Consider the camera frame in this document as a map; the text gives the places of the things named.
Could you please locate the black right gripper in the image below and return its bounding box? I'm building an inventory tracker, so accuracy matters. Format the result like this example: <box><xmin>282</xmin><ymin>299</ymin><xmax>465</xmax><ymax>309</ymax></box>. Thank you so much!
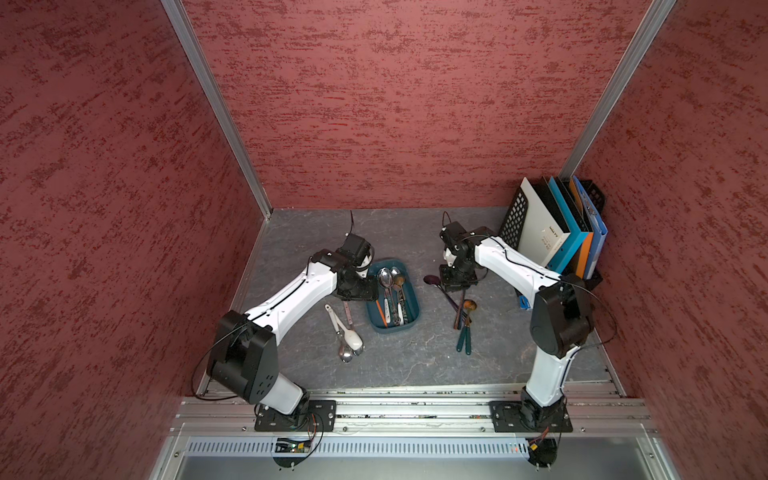
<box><xmin>439</xmin><ymin>254</ymin><xmax>478</xmax><ymax>291</ymax></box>

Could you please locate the white handle steel spoon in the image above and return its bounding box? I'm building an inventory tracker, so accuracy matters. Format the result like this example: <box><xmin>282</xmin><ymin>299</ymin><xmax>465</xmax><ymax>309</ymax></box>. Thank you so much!
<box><xmin>378</xmin><ymin>268</ymin><xmax>393</xmax><ymax>327</ymax></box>

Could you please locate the orange plastic spoon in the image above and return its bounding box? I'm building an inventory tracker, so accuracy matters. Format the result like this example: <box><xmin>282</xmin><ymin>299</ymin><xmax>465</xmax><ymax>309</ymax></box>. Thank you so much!
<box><xmin>375</xmin><ymin>299</ymin><xmax>389</xmax><ymax>328</ymax></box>

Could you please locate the patterned handle steel spoon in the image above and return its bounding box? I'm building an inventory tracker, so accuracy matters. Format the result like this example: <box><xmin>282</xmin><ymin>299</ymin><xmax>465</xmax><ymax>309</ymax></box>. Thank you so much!
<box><xmin>399</xmin><ymin>287</ymin><xmax>413</xmax><ymax>324</ymax></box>

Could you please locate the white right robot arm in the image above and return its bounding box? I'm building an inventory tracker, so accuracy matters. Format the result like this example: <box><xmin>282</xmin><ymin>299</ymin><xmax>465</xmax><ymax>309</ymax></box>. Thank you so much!
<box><xmin>440</xmin><ymin>222</ymin><xmax>594</xmax><ymax>430</ymax></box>

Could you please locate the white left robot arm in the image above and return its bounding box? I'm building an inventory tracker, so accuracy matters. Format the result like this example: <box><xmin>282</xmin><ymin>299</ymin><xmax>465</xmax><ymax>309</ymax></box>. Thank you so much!
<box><xmin>206</xmin><ymin>243</ymin><xmax>378</xmax><ymax>417</ymax></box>

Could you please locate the purple iridescent spoon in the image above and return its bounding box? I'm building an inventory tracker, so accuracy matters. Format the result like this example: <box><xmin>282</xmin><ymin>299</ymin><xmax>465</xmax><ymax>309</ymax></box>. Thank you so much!
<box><xmin>423</xmin><ymin>275</ymin><xmax>460</xmax><ymax>312</ymax></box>

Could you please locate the teal plastic storage box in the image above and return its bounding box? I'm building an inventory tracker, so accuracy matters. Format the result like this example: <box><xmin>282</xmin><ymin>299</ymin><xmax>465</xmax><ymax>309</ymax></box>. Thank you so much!
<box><xmin>365</xmin><ymin>258</ymin><xmax>420</xmax><ymax>334</ymax></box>

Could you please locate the black mesh file rack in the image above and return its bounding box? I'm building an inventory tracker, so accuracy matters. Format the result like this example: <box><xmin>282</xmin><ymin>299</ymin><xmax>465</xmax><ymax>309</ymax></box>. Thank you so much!
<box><xmin>498</xmin><ymin>177</ymin><xmax>608</xmax><ymax>290</ymax></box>

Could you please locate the white folder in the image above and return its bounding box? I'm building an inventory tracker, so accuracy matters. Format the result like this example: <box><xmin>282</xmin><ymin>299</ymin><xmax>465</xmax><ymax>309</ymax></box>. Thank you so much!
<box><xmin>517</xmin><ymin>178</ymin><xmax>563</xmax><ymax>267</ymax></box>

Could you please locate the teal folder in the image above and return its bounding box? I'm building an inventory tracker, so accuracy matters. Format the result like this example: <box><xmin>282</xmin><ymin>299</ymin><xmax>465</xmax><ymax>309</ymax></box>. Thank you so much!
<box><xmin>544</xmin><ymin>177</ymin><xmax>592</xmax><ymax>277</ymax></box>

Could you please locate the orange folder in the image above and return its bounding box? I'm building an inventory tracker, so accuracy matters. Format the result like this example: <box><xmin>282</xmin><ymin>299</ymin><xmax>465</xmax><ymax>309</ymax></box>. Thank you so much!
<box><xmin>569</xmin><ymin>177</ymin><xmax>594</xmax><ymax>280</ymax></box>

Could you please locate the black folder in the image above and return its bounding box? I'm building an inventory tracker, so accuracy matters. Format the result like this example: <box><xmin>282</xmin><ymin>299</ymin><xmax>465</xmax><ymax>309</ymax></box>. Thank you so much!
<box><xmin>533</xmin><ymin>178</ymin><xmax>585</xmax><ymax>246</ymax></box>

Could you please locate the blue folder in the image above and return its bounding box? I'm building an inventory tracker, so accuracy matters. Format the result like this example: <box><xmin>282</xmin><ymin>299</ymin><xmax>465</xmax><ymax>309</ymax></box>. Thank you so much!
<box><xmin>570</xmin><ymin>176</ymin><xmax>608</xmax><ymax>280</ymax></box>

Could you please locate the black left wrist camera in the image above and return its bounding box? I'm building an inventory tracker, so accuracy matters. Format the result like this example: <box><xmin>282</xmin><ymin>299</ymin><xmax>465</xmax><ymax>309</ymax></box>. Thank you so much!
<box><xmin>338</xmin><ymin>233</ymin><xmax>375</xmax><ymax>272</ymax></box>

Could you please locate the pink handled spoon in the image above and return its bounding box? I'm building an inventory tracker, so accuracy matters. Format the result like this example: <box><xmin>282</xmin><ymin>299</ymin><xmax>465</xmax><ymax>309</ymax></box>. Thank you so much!
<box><xmin>343</xmin><ymin>301</ymin><xmax>364</xmax><ymax>355</ymax></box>

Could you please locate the white handled steel spoon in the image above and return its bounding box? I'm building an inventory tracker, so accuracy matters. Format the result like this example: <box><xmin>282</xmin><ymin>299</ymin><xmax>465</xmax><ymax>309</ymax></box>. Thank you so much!
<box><xmin>328</xmin><ymin>310</ymin><xmax>354</xmax><ymax>363</ymax></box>

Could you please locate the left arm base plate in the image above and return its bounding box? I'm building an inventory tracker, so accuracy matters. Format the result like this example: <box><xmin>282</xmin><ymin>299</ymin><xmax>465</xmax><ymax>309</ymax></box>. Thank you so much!
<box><xmin>254</xmin><ymin>399</ymin><xmax>337</xmax><ymax>433</ymax></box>

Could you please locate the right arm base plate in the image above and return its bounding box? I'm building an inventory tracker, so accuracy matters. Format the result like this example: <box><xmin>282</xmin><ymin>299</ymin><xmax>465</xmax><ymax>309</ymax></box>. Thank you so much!
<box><xmin>489</xmin><ymin>400</ymin><xmax>573</xmax><ymax>434</ymax></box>

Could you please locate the aluminium rail frame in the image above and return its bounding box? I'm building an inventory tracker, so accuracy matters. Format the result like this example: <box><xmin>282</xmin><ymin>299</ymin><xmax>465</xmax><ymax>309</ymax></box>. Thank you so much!
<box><xmin>150</xmin><ymin>380</ymin><xmax>678</xmax><ymax>479</ymax></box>

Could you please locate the aluminium corner post left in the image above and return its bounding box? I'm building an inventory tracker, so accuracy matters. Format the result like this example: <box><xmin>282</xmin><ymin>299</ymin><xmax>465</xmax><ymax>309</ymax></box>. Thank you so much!
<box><xmin>161</xmin><ymin>0</ymin><xmax>273</xmax><ymax>221</ymax></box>

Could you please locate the aluminium corner post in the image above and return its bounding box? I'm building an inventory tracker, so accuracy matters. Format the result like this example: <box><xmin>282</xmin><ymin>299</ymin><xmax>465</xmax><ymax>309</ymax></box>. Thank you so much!
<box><xmin>161</xmin><ymin>0</ymin><xmax>273</xmax><ymax>221</ymax></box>
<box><xmin>559</xmin><ymin>0</ymin><xmax>676</xmax><ymax>178</ymax></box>

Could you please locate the aluminium corner post right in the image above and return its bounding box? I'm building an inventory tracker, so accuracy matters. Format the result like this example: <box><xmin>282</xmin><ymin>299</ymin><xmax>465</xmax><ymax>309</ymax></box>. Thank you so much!
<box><xmin>559</xmin><ymin>0</ymin><xmax>676</xmax><ymax>178</ymax></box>

